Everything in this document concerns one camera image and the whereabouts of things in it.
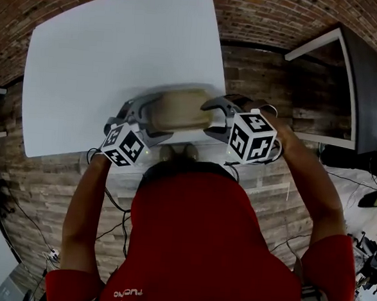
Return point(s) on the black and yellow shoe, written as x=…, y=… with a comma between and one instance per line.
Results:
x=374, y=199

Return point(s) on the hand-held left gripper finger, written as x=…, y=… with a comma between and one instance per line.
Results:
x=145, y=101
x=158, y=138

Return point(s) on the white power strip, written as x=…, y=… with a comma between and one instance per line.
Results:
x=52, y=254

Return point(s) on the person's shoe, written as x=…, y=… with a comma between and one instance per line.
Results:
x=191, y=150
x=166, y=152

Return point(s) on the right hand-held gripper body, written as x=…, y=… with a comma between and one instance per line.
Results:
x=252, y=136

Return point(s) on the person's right shoe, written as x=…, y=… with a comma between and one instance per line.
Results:
x=191, y=150

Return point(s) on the black desk with white frame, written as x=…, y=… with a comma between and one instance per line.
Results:
x=366, y=88

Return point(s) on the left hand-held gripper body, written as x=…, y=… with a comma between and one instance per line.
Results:
x=122, y=145

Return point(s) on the person's right forearm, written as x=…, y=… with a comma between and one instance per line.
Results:
x=311, y=187

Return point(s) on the beige rectangular box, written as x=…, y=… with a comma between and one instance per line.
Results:
x=181, y=110

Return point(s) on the person's red shirt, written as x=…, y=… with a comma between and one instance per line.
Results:
x=201, y=244

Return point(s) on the person's left shoe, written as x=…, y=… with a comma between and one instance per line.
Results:
x=166, y=152

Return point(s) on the pile of black equipment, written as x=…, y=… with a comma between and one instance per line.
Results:
x=372, y=262

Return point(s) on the person's left forearm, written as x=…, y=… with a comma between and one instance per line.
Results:
x=81, y=203

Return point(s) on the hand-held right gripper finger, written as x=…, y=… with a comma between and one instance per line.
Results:
x=215, y=104
x=216, y=132

